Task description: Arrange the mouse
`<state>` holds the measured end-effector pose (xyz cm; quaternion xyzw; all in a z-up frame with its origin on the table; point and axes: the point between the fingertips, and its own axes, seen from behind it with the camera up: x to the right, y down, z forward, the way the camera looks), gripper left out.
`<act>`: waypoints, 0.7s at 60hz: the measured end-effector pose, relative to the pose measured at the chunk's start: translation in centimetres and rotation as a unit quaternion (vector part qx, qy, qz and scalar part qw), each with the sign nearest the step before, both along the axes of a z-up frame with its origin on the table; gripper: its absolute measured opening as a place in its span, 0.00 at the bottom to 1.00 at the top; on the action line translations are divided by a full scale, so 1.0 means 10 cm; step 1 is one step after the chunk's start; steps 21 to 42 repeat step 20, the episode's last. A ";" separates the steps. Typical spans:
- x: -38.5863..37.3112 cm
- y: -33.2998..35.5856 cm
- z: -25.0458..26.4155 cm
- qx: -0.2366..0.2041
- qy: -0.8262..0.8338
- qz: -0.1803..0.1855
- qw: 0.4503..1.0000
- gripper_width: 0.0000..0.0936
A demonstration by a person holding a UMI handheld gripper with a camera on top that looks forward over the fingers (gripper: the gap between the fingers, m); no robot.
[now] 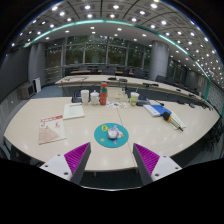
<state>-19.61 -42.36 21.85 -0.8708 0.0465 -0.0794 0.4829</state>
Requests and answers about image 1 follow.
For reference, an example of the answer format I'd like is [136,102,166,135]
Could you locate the round teal cartoon mouse pad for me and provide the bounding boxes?
[93,122,130,149]

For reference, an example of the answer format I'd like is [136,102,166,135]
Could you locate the plain white paper cup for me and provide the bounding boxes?
[80,89,90,106]

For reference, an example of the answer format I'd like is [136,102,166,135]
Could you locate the ceiling lights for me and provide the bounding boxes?
[9,0,224,79]

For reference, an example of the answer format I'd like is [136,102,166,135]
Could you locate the black desk phone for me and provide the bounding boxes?
[71,93,83,104]

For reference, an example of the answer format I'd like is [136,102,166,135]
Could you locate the white paper booklet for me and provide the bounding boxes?
[62,102,86,121]

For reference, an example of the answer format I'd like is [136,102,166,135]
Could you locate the long curved conference table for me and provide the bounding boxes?
[54,74,205,101]

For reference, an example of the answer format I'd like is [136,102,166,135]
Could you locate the green printed paper cup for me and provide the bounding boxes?
[129,91,140,107]

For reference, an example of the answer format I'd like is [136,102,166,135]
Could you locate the colourful sticker sheet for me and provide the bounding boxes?
[106,101,129,110]

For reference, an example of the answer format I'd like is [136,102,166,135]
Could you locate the red and white fan booklet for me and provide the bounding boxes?
[37,114,67,145]

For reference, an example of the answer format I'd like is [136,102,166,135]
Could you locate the red bottle with green band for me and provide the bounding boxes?
[99,81,109,106]

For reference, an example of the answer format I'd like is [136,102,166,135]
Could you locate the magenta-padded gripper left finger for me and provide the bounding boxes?
[39,142,93,185]

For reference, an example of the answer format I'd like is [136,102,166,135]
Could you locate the white standing board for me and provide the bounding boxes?
[32,77,42,94]

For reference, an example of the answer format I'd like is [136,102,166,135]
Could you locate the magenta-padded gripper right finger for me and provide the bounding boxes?
[132,142,183,186]

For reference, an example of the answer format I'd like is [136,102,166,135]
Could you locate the white lidded mug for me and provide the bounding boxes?
[89,90,101,106]

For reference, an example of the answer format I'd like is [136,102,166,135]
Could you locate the blue and white folder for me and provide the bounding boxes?
[142,104,173,118]

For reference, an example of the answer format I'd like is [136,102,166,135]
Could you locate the black desk device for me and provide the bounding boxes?
[135,97,151,107]

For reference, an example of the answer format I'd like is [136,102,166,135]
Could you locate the cardboard box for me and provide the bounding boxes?
[107,87,129,103]

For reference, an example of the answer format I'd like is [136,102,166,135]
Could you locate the black office chairs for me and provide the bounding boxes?
[154,74,224,154]

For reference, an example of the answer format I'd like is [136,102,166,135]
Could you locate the silver grey computer mouse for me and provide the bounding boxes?
[106,127,120,140]

